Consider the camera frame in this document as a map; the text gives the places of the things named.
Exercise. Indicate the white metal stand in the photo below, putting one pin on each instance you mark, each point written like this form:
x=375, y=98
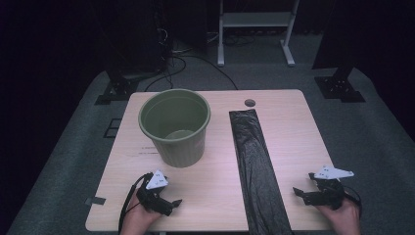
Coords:
x=254, y=19

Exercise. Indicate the grey tape piece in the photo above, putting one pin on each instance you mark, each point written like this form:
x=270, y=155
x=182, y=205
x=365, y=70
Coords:
x=95, y=200

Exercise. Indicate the dark equipment cabinet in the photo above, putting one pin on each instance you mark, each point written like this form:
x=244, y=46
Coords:
x=140, y=39

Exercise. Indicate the person's left hand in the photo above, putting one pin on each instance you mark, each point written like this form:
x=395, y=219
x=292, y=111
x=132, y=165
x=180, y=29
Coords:
x=138, y=220

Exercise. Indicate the black metal stand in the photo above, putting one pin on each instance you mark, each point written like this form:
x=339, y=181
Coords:
x=117, y=89
x=339, y=86

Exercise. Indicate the black plastic garbage bag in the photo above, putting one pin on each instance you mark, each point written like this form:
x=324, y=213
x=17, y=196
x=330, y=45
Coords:
x=257, y=163

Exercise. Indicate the black floor tape square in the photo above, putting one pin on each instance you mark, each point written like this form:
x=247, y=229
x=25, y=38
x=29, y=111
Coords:
x=112, y=119

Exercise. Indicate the person's right hand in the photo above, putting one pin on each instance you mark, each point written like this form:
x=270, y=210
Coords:
x=345, y=220

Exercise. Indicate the green plastic trash bin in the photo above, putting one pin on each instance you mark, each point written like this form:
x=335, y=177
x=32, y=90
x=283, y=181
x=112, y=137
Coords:
x=182, y=153

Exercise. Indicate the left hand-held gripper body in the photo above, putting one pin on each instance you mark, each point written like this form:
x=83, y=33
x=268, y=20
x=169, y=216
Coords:
x=157, y=180

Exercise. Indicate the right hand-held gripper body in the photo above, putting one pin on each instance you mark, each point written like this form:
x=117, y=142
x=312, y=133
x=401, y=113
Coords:
x=332, y=172

